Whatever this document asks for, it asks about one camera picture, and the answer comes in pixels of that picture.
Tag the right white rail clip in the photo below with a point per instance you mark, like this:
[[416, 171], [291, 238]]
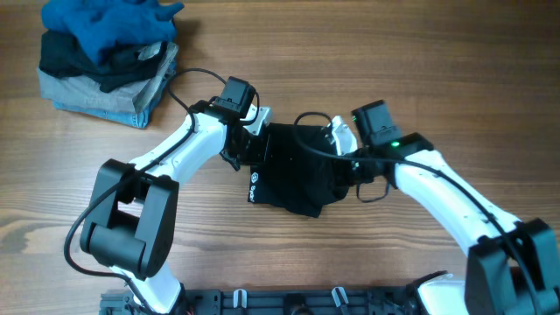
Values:
[[339, 296]]

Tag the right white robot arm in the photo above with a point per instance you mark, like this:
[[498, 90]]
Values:
[[512, 265]]

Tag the dark metal base rail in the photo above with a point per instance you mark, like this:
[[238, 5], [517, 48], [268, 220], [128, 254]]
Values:
[[373, 301]]

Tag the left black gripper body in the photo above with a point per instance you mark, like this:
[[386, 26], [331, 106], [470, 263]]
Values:
[[250, 147]]

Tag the black folded garment in pile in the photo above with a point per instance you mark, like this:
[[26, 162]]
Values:
[[62, 56]]

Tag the white rail clip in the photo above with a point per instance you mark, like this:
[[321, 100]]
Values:
[[240, 299], [339, 296]]

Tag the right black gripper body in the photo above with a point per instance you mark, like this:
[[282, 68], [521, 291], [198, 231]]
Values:
[[359, 169]]

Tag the black t-shirt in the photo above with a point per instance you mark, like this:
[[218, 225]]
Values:
[[292, 178]]

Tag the grey folded garment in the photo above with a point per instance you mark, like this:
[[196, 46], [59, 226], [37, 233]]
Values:
[[84, 93]]

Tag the left white rail clip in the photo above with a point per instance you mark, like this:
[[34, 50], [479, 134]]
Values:
[[240, 299]]

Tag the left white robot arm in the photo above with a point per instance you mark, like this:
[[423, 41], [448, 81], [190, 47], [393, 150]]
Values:
[[130, 221]]

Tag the light blue denim garment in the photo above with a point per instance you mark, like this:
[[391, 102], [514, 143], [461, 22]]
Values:
[[139, 120]]

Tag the blue crumpled garment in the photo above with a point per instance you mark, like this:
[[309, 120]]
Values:
[[100, 26]]

